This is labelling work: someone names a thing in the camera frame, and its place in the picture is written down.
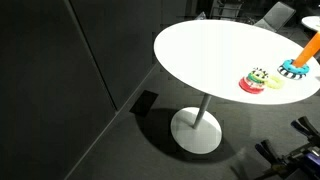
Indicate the small white round table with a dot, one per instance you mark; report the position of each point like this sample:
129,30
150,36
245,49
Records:
312,22

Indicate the black spring clamp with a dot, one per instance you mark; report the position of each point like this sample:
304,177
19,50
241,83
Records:
267,151
305,126

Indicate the black floor plate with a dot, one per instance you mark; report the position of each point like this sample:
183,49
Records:
144,103

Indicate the white table pedestal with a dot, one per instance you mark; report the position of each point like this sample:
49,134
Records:
196,131

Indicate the orange toy rod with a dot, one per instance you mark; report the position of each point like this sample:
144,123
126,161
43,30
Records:
308,50

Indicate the purple clamp bar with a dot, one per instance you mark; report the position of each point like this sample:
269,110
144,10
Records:
312,157

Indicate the dark metal frame chair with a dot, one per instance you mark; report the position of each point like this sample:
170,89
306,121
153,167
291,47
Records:
227,9

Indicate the blue striped rod base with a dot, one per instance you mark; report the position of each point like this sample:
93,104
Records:
286,65

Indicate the grey chair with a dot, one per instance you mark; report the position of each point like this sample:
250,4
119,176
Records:
276,16

